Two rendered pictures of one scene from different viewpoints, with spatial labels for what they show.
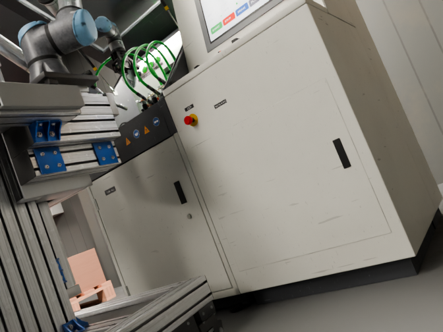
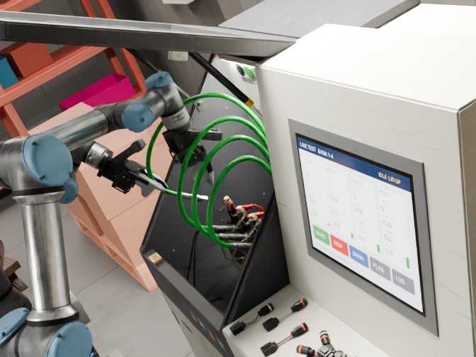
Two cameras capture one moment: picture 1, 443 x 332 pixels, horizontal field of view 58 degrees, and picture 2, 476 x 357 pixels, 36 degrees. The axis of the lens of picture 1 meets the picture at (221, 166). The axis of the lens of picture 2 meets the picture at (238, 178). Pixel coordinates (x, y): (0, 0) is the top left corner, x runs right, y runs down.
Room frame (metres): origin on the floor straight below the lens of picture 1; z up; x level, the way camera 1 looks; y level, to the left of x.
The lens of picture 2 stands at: (0.53, -1.01, 2.06)
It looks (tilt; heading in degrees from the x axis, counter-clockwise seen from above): 24 degrees down; 38
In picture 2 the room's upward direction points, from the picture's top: 24 degrees counter-clockwise
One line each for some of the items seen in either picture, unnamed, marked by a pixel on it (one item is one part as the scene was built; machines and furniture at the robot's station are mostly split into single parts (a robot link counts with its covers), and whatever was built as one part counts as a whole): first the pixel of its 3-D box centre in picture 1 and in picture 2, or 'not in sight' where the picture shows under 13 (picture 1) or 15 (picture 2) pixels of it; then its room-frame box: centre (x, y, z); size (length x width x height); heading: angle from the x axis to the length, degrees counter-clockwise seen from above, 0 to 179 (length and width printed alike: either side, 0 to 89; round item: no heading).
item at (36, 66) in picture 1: (49, 75); not in sight; (1.36, 0.45, 1.09); 0.15 x 0.15 x 0.10
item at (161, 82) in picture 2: (111, 33); (163, 93); (2.04, 0.28, 1.49); 0.09 x 0.08 x 0.11; 177
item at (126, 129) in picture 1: (124, 145); (192, 304); (1.87, 0.40, 0.87); 0.62 x 0.04 x 0.16; 55
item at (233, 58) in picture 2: (155, 49); (260, 62); (2.29, 0.11, 1.43); 0.54 x 0.03 x 0.02; 55
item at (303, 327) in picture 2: not in sight; (284, 338); (1.62, -0.09, 0.99); 0.12 x 0.02 x 0.02; 139
